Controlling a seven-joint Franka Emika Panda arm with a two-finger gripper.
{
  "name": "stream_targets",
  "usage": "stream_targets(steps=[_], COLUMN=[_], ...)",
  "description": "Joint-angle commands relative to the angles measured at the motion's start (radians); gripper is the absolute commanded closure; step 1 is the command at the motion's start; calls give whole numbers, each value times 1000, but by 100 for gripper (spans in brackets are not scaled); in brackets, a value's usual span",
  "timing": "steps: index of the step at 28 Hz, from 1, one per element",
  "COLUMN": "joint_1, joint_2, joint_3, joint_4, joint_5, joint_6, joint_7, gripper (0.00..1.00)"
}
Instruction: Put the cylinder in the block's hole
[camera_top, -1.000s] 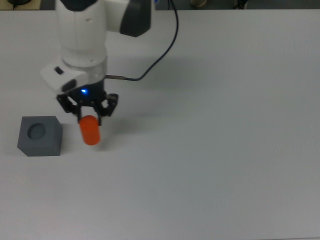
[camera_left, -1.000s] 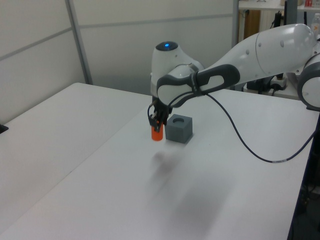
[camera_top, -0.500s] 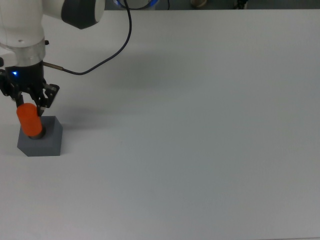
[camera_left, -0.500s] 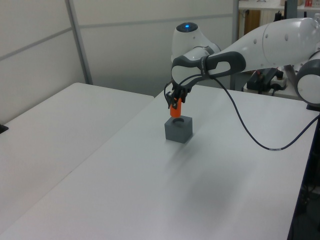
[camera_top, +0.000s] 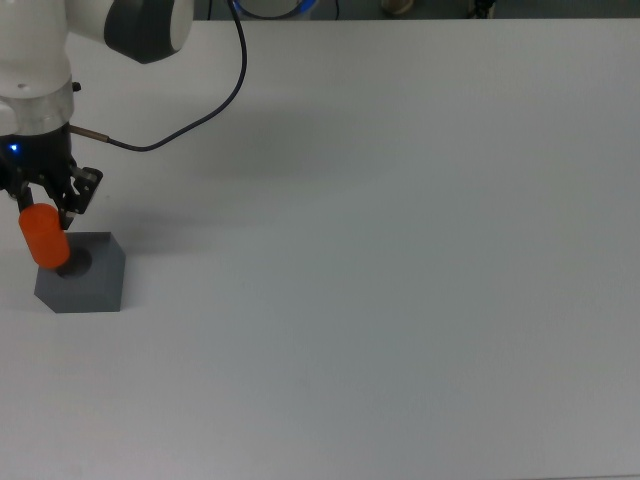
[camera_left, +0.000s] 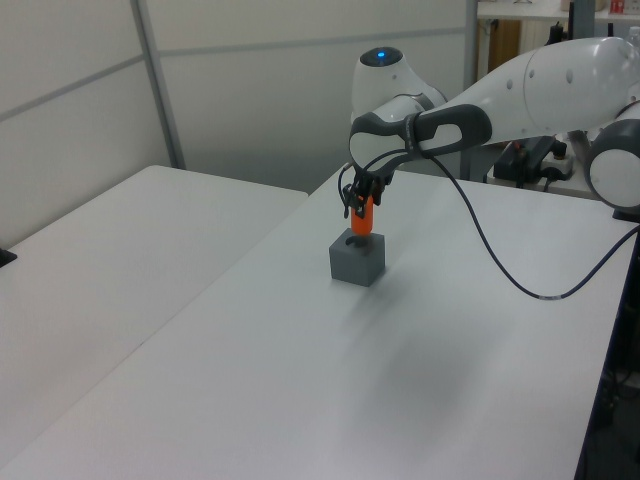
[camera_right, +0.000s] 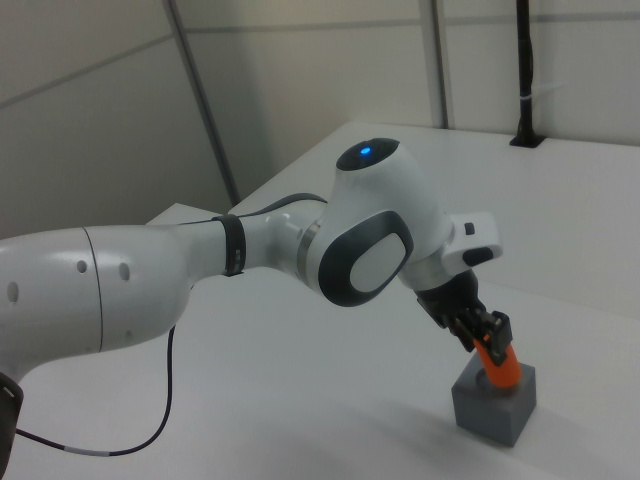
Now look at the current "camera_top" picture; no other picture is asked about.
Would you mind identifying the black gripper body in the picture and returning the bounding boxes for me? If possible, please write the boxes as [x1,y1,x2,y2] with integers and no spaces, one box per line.
[0,121,78,195]

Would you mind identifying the orange cylinder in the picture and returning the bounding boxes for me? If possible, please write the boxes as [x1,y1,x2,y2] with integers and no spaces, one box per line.
[17,201,72,270]

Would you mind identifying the grey block with round hole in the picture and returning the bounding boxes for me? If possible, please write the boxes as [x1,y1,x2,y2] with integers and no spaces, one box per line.
[33,230,127,314]

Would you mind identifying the white and blue round object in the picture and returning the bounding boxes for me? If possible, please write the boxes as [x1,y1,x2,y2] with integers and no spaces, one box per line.
[234,0,320,17]

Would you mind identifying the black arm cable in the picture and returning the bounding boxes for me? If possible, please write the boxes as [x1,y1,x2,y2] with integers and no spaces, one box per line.
[68,0,249,152]

